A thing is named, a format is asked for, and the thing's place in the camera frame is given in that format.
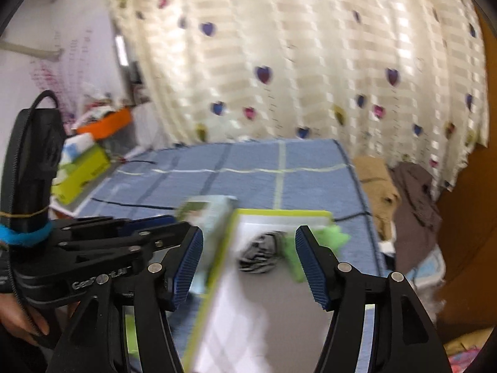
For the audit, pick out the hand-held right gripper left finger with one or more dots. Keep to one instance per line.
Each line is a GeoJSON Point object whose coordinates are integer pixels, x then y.
{"type": "Point", "coordinates": [188, 268]}

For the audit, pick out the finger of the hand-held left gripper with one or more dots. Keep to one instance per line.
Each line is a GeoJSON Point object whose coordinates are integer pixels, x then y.
{"type": "Point", "coordinates": [163, 235]}
{"type": "Point", "coordinates": [151, 222]}

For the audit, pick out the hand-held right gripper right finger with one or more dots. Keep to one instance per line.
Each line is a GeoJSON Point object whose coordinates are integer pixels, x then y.
{"type": "Point", "coordinates": [310, 268]}

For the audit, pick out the bright green cloth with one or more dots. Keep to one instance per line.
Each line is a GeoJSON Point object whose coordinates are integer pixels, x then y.
{"type": "Point", "coordinates": [334, 239]}

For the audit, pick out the zebra striped sock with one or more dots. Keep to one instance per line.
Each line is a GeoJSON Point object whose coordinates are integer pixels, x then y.
{"type": "Point", "coordinates": [258, 252]}

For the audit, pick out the green-rimmed white box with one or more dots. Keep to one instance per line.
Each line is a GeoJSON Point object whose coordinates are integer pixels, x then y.
{"type": "Point", "coordinates": [248, 279]}

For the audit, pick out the person's left hand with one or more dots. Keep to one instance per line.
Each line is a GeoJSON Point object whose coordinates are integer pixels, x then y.
{"type": "Point", "coordinates": [21, 316]}

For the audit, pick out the white blue tissue box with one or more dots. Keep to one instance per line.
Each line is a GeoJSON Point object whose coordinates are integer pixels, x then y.
{"type": "Point", "coordinates": [75, 145]}

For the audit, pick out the lime green cardboard box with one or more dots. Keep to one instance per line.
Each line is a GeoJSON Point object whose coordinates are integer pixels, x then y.
{"type": "Point", "coordinates": [81, 175]}

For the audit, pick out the light blue wet wipes pack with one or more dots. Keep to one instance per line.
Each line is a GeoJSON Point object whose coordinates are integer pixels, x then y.
{"type": "Point", "coordinates": [209, 217]}

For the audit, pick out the white side table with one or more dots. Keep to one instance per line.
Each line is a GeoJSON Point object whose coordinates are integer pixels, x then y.
{"type": "Point", "coordinates": [70, 209]}

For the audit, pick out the orange-lidded clear storage bin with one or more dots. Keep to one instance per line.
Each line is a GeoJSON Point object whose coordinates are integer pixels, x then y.
{"type": "Point", "coordinates": [108, 124]}

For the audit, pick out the blue checkered blanket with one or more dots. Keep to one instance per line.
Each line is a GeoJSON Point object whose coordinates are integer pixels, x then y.
{"type": "Point", "coordinates": [252, 186]}

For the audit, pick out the tan garment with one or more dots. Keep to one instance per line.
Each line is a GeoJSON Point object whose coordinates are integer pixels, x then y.
{"type": "Point", "coordinates": [372, 178]}

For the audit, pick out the light blue bag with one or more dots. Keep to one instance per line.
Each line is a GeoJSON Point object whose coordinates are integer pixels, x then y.
{"type": "Point", "coordinates": [427, 268]}

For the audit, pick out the brown garment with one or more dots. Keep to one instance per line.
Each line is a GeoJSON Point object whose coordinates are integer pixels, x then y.
{"type": "Point", "coordinates": [415, 209]}

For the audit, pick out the brown wooden furniture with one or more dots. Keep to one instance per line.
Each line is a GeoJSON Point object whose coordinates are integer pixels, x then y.
{"type": "Point", "coordinates": [466, 221]}

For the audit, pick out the yellow pink cloth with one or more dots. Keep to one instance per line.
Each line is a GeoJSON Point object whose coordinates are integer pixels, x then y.
{"type": "Point", "coordinates": [466, 345]}

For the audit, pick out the cream heart-print curtain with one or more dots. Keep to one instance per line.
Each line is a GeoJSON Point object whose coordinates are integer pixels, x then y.
{"type": "Point", "coordinates": [310, 46]}

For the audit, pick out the grey wall pipe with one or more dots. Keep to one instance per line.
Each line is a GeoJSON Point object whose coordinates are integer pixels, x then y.
{"type": "Point", "coordinates": [31, 50]}

